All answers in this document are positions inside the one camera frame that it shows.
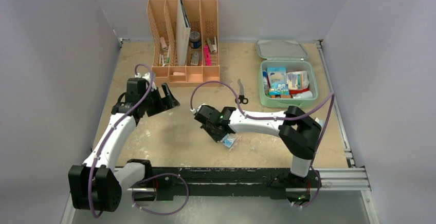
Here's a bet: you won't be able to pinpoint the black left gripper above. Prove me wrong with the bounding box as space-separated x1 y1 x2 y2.
140 84 178 117

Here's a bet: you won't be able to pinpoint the clear bag blue packets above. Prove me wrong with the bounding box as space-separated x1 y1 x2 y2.
220 134 241 152

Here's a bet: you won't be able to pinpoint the black handled scissors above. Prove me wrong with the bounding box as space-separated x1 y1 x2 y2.
235 79 248 104

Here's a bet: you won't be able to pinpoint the blue cotton swab bag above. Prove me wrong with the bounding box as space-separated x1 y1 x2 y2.
267 67 289 96

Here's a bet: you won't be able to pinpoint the mint green case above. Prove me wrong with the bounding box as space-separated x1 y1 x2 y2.
256 40 318 108

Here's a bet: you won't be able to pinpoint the red zipper pouch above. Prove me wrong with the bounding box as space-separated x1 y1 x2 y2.
289 88 310 95

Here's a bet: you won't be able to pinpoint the small white bottle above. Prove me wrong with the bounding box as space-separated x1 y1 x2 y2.
293 91 313 99

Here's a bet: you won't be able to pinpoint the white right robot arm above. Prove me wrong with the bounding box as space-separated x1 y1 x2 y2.
191 104 322 186

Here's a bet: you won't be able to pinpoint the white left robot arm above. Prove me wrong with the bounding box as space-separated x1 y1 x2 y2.
68 77 180 216

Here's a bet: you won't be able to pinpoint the small grey box organizer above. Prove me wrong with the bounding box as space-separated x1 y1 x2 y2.
190 51 202 66

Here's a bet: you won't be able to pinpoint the pink tube in organizer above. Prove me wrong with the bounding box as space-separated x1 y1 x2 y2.
160 37 168 51

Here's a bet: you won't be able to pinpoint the pink item in organizer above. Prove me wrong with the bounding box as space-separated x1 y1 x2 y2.
203 45 212 66

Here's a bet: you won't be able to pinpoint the dark round jar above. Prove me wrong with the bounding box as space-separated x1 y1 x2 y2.
189 30 202 49

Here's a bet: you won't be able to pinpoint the grey stapler in organizer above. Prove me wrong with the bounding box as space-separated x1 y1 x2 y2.
206 36 217 54

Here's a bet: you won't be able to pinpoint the peach desk organizer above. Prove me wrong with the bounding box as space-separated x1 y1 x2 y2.
147 0 220 87

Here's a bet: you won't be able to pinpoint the white board in organizer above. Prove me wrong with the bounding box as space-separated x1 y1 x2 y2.
176 0 191 66

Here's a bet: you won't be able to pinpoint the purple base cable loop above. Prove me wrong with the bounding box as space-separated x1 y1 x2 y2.
131 173 189 216

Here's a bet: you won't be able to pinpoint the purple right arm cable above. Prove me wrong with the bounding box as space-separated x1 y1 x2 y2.
189 80 336 169

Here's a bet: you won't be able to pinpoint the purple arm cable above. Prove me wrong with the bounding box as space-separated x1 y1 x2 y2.
87 63 156 219
189 80 336 169

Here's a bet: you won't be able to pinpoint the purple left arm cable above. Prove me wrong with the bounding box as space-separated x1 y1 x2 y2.
87 63 156 219

